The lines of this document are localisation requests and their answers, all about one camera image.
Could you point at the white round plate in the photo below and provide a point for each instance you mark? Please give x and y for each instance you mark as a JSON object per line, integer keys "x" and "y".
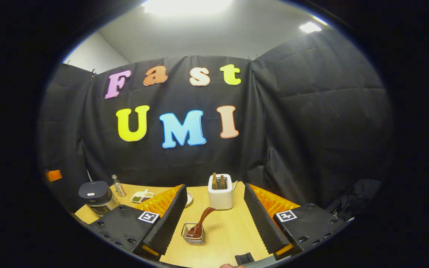
{"x": 189, "y": 199}

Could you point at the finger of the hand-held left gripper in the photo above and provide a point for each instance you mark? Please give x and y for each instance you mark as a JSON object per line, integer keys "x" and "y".
{"x": 53, "y": 175}

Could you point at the dark cloth heap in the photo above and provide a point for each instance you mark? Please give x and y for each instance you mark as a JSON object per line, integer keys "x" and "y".
{"x": 356, "y": 199}

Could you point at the white toaster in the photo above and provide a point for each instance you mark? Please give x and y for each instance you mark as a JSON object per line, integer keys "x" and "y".
{"x": 220, "y": 199}

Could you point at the small glass bottle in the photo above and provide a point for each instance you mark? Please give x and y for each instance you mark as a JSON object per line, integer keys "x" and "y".
{"x": 118, "y": 188}

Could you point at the brown wooden spoon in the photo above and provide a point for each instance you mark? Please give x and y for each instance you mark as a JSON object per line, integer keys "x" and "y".
{"x": 197, "y": 230}

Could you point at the black backdrop cloth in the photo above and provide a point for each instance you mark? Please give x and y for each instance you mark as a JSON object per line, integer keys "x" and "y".
{"x": 311, "y": 123}

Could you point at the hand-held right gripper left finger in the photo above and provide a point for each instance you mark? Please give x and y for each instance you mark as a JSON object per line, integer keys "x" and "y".
{"x": 168, "y": 225}

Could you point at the grey rice cooker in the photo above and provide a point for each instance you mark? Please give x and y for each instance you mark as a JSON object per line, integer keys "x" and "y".
{"x": 95, "y": 193}

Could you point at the brown toast slice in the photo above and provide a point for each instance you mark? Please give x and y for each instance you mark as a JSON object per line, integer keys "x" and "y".
{"x": 222, "y": 182}
{"x": 215, "y": 181}

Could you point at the white divided bean dish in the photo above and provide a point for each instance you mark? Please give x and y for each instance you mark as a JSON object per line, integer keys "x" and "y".
{"x": 142, "y": 197}

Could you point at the ceiling light panel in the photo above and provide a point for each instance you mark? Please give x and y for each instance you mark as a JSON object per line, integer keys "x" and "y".
{"x": 310, "y": 27}

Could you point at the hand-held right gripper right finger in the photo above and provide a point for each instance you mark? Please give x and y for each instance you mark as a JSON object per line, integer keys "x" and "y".
{"x": 261, "y": 223}

